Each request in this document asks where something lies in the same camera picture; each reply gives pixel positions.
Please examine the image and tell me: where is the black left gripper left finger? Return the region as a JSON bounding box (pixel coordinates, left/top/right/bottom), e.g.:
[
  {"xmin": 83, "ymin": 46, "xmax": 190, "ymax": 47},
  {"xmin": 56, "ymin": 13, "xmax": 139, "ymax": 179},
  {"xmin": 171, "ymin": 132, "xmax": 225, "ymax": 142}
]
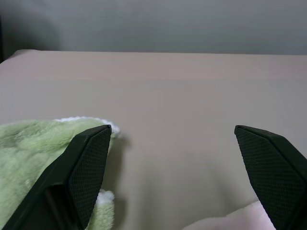
[{"xmin": 0, "ymin": 124, "xmax": 112, "ymax": 230}]

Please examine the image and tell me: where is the green fuzzy sock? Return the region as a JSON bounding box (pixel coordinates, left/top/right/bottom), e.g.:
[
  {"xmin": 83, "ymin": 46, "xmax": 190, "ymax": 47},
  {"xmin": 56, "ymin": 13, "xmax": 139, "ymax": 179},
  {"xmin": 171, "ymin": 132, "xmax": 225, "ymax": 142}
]
[{"xmin": 0, "ymin": 116, "xmax": 120, "ymax": 230}]

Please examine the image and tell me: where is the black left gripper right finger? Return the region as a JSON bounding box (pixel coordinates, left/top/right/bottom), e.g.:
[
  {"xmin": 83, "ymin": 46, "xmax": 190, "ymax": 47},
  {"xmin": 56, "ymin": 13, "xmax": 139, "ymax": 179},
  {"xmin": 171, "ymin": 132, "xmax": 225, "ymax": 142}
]
[{"xmin": 234, "ymin": 125, "xmax": 307, "ymax": 230}]

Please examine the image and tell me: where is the pink fuzzy sock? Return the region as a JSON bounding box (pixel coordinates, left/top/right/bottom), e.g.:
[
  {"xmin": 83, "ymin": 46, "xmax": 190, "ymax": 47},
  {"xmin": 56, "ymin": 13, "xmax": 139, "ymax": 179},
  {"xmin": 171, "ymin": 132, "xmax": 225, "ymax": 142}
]
[{"xmin": 184, "ymin": 200, "xmax": 276, "ymax": 230}]

